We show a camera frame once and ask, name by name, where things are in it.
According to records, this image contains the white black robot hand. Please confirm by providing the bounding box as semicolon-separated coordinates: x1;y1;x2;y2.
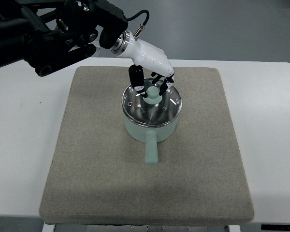
111;31;174;98

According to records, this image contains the glass lid with green knob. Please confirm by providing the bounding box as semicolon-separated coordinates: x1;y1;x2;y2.
122;78;182;128

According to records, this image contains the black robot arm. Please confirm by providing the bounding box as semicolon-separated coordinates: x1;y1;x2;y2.
0;0;128;76

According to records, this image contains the mint green saucepan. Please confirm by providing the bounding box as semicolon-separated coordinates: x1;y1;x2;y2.
124;116;178;166

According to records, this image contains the grey felt mat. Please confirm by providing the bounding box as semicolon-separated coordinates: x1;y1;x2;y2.
39;67;254;226

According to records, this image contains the black table control panel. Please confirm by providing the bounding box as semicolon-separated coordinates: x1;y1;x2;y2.
261;224;290;232

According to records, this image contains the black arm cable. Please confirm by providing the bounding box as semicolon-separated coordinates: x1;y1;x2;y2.
127;9;151;41

